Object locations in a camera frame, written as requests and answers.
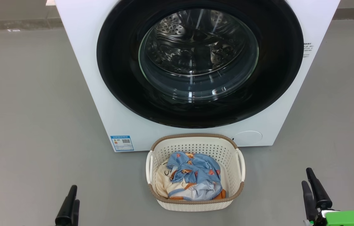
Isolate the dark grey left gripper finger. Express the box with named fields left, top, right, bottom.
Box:
left=55, top=185, right=78, bottom=226
left=72, top=200, right=80, bottom=226

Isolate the cream white garment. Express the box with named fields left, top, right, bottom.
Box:
left=156, top=159, right=196, bottom=200

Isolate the blue cartoon print garment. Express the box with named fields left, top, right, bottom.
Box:
left=166, top=152, right=223, bottom=201

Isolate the small printed text label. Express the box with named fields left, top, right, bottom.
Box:
left=303, top=42, right=314, bottom=58

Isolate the cream perforated laundry basket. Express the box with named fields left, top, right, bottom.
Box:
left=146, top=134, right=246, bottom=212

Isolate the steel washing machine drum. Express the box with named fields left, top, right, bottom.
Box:
left=139, top=8, right=259, bottom=96

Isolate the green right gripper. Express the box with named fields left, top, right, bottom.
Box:
left=301, top=168, right=354, bottom=226

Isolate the round white filter cover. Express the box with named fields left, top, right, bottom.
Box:
left=232, top=130, right=263, bottom=147

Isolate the blue energy label sticker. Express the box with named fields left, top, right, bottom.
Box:
left=110, top=135, right=134, bottom=152

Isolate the white front-load washing machine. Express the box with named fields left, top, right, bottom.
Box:
left=54, top=0, right=341, bottom=153

